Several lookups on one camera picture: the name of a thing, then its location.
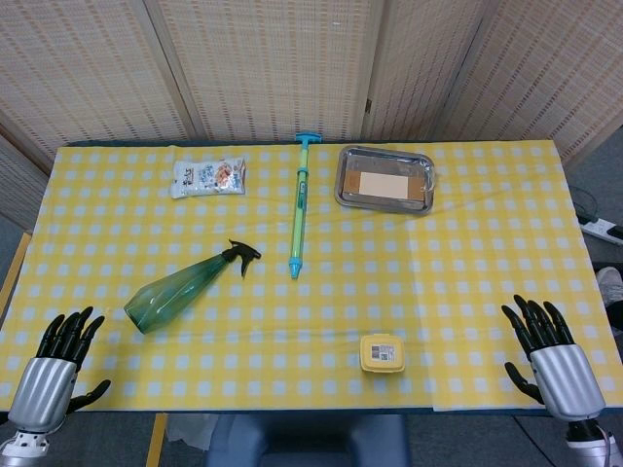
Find yellow lidded plastic box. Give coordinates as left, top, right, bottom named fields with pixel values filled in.
left=359, top=333, right=406, bottom=375

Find white snack packet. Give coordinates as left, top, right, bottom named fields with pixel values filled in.
left=169, top=158, right=247, bottom=199

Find grey white shoe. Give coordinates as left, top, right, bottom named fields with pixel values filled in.
left=596, top=266, right=623, bottom=309

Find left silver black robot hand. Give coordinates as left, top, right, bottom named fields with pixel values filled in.
left=7, top=305, right=112, bottom=434

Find yellow wooden bar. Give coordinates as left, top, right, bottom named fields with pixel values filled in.
left=145, top=413, right=168, bottom=467

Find white power strip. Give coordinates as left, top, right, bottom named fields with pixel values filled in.
left=578, top=218, right=623, bottom=245

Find yellow white checkered tablecloth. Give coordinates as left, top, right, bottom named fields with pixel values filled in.
left=0, top=137, right=609, bottom=413

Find brown beige card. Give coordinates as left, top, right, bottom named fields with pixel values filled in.
left=342, top=167, right=425, bottom=201

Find green blue water pump toy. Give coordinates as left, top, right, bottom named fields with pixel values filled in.
left=288, top=131, right=324, bottom=280

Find bamboo folding screen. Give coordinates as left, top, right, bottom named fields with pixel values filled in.
left=0, top=0, right=623, bottom=230

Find green spray bottle black trigger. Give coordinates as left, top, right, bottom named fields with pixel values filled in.
left=123, top=238, right=263, bottom=336

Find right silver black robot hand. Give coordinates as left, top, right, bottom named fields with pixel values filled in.
left=500, top=294, right=606, bottom=421

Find stainless steel tray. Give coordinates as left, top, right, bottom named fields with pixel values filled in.
left=333, top=144, right=438, bottom=217

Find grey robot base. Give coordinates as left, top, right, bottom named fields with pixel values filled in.
left=205, top=413, right=413, bottom=467

